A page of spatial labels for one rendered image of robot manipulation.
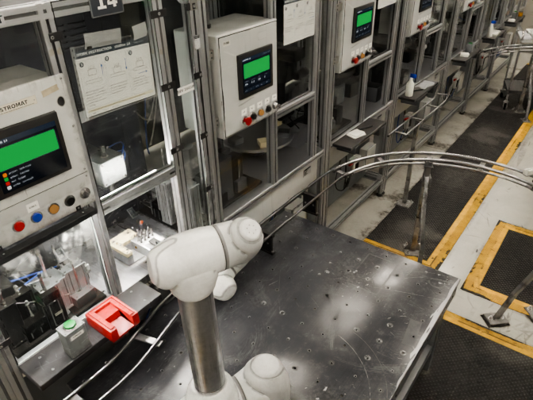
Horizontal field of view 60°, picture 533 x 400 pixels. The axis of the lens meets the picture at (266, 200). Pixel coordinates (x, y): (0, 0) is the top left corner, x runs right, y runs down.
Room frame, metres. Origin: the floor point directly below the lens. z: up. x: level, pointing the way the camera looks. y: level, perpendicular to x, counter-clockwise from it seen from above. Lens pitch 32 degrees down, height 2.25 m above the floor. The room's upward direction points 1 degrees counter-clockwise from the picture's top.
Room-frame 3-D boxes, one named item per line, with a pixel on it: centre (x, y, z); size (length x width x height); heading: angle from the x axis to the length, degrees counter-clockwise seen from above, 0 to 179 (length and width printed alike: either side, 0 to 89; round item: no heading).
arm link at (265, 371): (1.02, 0.02, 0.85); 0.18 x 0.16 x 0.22; 116
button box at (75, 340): (1.15, 0.70, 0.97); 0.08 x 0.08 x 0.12; 52
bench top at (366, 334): (1.44, -0.07, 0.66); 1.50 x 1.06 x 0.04; 142
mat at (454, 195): (4.99, -2.74, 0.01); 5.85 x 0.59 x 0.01; 142
